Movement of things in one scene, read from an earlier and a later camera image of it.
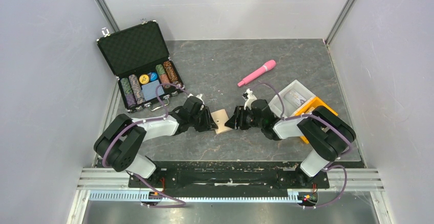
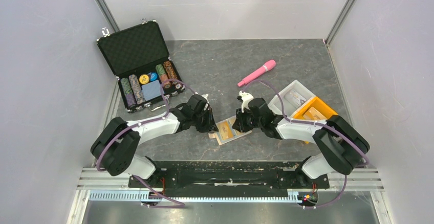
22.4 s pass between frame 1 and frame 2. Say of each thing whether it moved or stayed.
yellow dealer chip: stayed
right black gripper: stayed
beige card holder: moved
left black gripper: stayed
